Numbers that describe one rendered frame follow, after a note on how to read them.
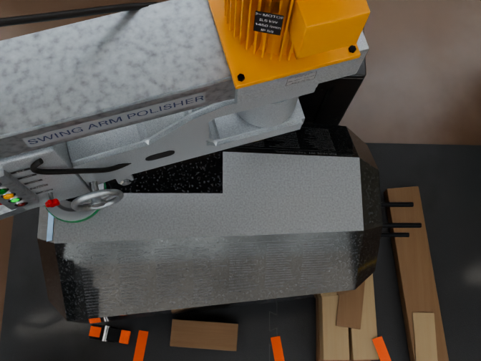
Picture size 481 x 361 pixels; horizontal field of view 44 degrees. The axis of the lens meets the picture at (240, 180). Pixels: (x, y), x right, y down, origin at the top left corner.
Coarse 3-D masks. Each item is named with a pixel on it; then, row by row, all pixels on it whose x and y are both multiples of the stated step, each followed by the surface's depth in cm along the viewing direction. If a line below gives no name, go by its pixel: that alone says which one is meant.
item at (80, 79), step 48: (192, 0) 133; (0, 48) 129; (48, 48) 129; (96, 48) 129; (144, 48) 130; (192, 48) 130; (0, 96) 126; (48, 96) 126; (96, 96) 127; (144, 96) 127; (192, 96) 131; (240, 96) 136; (0, 144) 127; (48, 144) 134
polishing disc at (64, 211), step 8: (104, 184) 209; (64, 200) 206; (48, 208) 205; (56, 208) 205; (64, 208) 206; (56, 216) 205; (64, 216) 205; (72, 216) 205; (80, 216) 205; (88, 216) 206
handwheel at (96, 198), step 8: (96, 184) 172; (96, 192) 164; (104, 192) 165; (112, 192) 167; (120, 192) 170; (80, 200) 165; (88, 200) 169; (96, 200) 169; (104, 200) 170; (112, 200) 176; (120, 200) 175; (72, 208) 170; (80, 208) 173; (88, 208) 175; (96, 208) 177
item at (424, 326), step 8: (416, 312) 279; (424, 312) 280; (416, 320) 278; (424, 320) 279; (432, 320) 279; (416, 328) 278; (424, 328) 278; (432, 328) 278; (416, 336) 277; (424, 336) 277; (432, 336) 277; (416, 344) 276; (424, 344) 276; (432, 344) 276; (416, 352) 275; (424, 352) 275; (432, 352) 275; (416, 360) 274; (424, 360) 274; (432, 360) 274
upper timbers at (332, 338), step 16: (368, 288) 272; (320, 304) 274; (336, 304) 269; (368, 304) 270; (320, 320) 273; (368, 320) 268; (320, 336) 273; (336, 336) 266; (352, 336) 266; (368, 336) 266; (320, 352) 272; (336, 352) 264; (352, 352) 265; (368, 352) 265
